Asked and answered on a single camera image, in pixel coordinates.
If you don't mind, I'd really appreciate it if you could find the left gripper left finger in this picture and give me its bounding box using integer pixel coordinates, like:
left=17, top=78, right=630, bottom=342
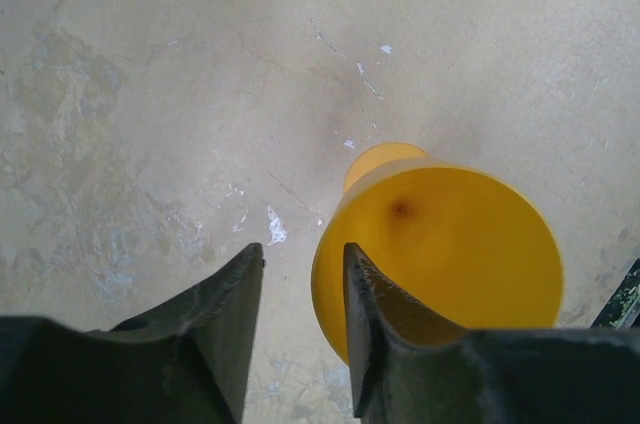
left=1, top=243, right=264, bottom=423

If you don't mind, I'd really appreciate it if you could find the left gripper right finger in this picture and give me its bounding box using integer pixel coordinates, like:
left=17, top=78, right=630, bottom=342
left=343, top=243, right=639, bottom=423

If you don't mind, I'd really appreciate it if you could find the orange wine glass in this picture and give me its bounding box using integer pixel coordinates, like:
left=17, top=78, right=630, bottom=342
left=311, top=142, right=564, bottom=358

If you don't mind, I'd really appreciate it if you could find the black base frame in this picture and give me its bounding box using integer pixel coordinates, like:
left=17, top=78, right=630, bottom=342
left=591, top=259, right=640, bottom=329

